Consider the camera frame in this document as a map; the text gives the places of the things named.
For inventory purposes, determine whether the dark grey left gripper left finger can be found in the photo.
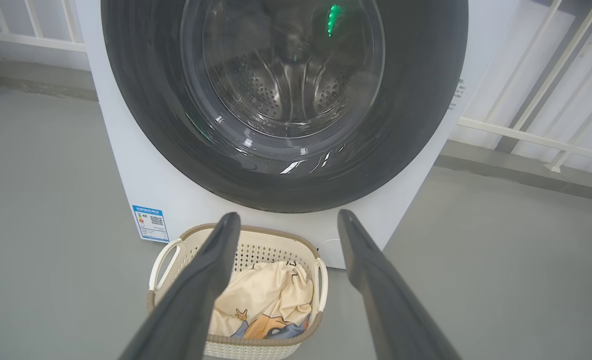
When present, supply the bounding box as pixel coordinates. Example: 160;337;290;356
118;212;241;360

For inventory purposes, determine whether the black round glass washer door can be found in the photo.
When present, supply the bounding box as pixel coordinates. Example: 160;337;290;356
100;0;470;214

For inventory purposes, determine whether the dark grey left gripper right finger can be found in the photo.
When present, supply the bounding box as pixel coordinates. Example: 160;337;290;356
337;209;463;360

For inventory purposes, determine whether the white front-load washing machine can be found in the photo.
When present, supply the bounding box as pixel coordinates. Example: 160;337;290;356
74;0;522;270

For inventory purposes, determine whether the cream perforated laundry basket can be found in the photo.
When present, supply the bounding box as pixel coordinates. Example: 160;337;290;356
146;223;329;360

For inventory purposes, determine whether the cream cartoon print cloth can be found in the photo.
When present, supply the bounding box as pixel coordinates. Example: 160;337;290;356
209;260;315;341

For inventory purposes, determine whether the steel washer drum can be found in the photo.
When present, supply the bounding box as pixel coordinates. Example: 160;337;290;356
203;30;362;138

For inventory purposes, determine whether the white metal railing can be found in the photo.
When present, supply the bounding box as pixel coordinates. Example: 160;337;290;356
0;0;87;53
456;0;592;173

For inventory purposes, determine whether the blue energy label sticker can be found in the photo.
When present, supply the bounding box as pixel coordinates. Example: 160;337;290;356
131;204;170;244

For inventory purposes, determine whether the blue orange print garment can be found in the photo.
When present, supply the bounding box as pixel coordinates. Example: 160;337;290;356
230;314;311;341

